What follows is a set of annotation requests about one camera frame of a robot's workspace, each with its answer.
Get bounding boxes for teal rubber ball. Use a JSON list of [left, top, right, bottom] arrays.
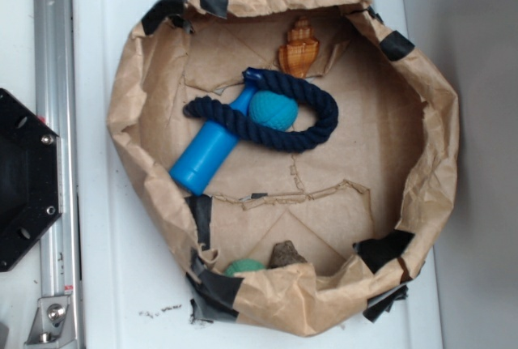
[[248, 90, 299, 131]]

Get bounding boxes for blue plastic bottle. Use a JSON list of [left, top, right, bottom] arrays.
[[168, 77, 260, 197]]

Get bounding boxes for brown rock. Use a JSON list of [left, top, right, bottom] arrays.
[[268, 240, 308, 269]]

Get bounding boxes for orange plastic seashell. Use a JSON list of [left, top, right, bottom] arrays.
[[278, 16, 320, 79]]

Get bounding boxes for green rubber ball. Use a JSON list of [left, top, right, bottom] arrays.
[[224, 258, 266, 277]]

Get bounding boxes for brown paper bag basin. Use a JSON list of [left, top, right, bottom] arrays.
[[107, 0, 460, 336]]

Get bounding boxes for dark blue twisted rope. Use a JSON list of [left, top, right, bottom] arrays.
[[182, 67, 339, 154]]

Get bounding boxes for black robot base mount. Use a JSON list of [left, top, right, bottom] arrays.
[[1, 88, 61, 272]]

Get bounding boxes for aluminium extrusion rail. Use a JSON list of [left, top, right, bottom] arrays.
[[34, 0, 85, 348]]

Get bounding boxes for metal corner bracket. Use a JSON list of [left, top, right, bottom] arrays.
[[23, 295, 75, 348]]

